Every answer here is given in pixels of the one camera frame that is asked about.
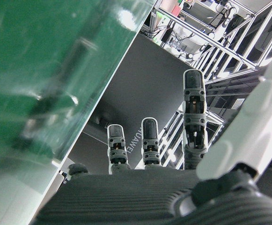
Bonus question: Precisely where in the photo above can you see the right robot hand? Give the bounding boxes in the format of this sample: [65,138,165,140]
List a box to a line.
[32,42,272,225]

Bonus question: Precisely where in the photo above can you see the dark Huawei display screen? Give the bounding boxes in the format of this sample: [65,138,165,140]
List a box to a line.
[67,34,188,169]

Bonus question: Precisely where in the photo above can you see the green belt conveyor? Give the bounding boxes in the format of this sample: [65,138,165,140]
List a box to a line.
[0,0,156,225]

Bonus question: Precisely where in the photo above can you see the aluminium frame rack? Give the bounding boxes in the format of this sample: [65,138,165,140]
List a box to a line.
[149,0,272,169]

